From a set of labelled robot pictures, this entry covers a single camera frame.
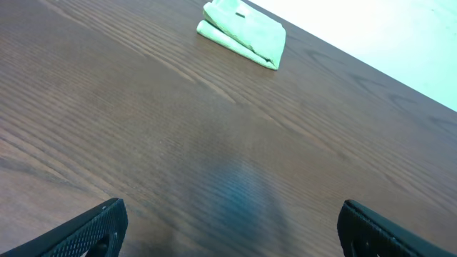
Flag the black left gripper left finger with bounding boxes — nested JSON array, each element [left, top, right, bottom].
[[2, 198, 128, 257]]

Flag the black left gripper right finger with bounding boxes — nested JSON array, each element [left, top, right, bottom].
[[337, 200, 456, 257]]

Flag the folded green cloth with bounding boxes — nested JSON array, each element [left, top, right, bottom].
[[196, 0, 286, 71]]

